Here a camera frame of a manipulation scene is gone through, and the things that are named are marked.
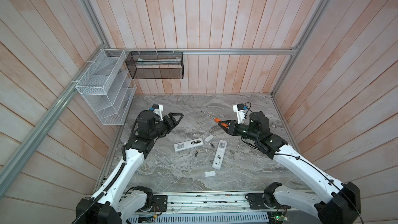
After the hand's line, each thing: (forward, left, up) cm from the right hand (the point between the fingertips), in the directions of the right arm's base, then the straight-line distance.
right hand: (219, 123), depth 73 cm
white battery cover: (-16, +4, -25) cm, 30 cm away
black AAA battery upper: (0, +2, -25) cm, 25 cm away
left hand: (+1, +18, 0) cm, 18 cm away
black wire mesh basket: (+47, +40, 0) cm, 62 cm away
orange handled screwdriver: (+2, +1, 0) cm, 2 cm away
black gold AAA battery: (-5, +12, -25) cm, 28 cm away
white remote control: (-6, -2, -24) cm, 25 cm away
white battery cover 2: (+5, +4, -25) cm, 26 cm away
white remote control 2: (+1, +16, -24) cm, 29 cm away
